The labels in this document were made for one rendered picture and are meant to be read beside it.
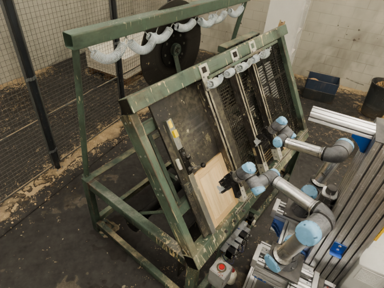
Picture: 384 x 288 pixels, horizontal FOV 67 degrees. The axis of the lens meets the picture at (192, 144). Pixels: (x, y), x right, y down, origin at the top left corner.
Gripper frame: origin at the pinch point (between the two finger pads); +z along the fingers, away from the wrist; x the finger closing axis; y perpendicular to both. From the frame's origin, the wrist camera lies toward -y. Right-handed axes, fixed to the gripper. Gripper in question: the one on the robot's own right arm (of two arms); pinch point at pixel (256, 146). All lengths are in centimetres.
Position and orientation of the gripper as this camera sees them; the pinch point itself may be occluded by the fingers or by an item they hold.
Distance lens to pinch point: 248.2
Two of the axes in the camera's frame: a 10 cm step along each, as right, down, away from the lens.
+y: -7.5, -6.6, 0.1
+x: -4.8, 5.2, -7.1
